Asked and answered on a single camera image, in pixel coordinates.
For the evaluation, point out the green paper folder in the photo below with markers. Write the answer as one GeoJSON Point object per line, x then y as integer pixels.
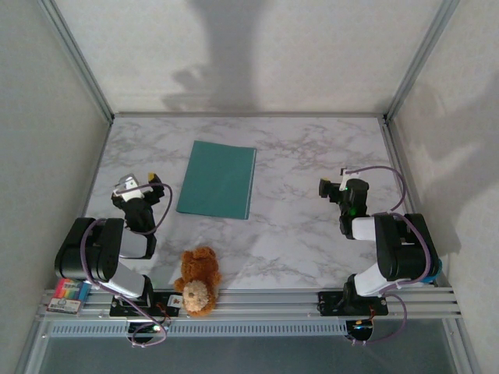
{"type": "Point", "coordinates": [214, 183]}

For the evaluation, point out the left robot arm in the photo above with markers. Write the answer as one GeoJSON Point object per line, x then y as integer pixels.
{"type": "Point", "coordinates": [101, 253]}

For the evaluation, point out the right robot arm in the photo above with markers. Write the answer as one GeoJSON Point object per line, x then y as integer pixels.
{"type": "Point", "coordinates": [401, 249]}

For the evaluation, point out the brown teddy bear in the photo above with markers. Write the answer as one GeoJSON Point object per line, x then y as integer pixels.
{"type": "Point", "coordinates": [199, 272]}

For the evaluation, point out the small white printed tag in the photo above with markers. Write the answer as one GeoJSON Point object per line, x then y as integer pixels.
{"type": "Point", "coordinates": [175, 301]}

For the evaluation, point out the blue round container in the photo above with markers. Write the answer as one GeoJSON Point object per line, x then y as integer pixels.
{"type": "Point", "coordinates": [434, 272]}

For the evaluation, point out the colourful marker pen pack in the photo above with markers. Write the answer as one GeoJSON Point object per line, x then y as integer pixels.
{"type": "Point", "coordinates": [66, 300]}

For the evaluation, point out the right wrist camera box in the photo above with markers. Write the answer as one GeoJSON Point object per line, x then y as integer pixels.
{"type": "Point", "coordinates": [344, 182]}

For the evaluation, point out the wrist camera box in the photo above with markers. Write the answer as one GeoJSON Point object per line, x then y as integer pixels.
{"type": "Point", "coordinates": [344, 182]}
{"type": "Point", "coordinates": [130, 186]}

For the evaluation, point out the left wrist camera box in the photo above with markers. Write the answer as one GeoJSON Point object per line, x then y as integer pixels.
{"type": "Point", "coordinates": [130, 186]}

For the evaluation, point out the aluminium table side rail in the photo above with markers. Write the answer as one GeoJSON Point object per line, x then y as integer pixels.
{"type": "Point", "coordinates": [391, 148]}
{"type": "Point", "coordinates": [93, 187]}

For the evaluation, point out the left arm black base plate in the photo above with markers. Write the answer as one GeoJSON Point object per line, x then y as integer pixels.
{"type": "Point", "coordinates": [121, 309]}

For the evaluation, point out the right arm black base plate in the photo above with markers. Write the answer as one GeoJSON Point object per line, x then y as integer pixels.
{"type": "Point", "coordinates": [329, 305]}

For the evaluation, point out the aluminium table edge rail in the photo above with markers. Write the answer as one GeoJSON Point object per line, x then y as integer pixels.
{"type": "Point", "coordinates": [249, 115]}

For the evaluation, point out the aluminium frame post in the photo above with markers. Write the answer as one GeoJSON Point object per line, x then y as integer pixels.
{"type": "Point", "coordinates": [80, 62]}
{"type": "Point", "coordinates": [421, 58]}

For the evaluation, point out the aluminium mounting rail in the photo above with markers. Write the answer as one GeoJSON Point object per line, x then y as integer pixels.
{"type": "Point", "coordinates": [273, 308]}

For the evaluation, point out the grey aluminium frame leg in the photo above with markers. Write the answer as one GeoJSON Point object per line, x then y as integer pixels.
{"type": "Point", "coordinates": [464, 346]}
{"type": "Point", "coordinates": [31, 346]}

